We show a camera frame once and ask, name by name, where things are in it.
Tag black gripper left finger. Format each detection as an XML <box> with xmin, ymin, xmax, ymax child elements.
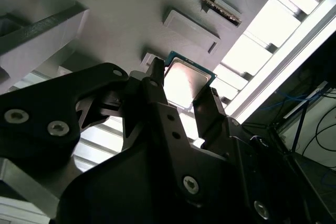
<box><xmin>0</xmin><ymin>57</ymin><xmax>204</xmax><ymax>196</ymax></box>

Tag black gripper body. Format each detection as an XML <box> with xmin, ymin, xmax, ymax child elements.
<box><xmin>60</xmin><ymin>140</ymin><xmax>253</xmax><ymax>224</ymax></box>

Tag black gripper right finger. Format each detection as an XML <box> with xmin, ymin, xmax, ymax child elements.
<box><xmin>193</xmin><ymin>87</ymin><xmax>326</xmax><ymax>224</ymax></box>

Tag silver CPU chip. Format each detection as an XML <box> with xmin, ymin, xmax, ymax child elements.
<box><xmin>163</xmin><ymin>50</ymin><xmax>218</xmax><ymax>110</ymax></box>

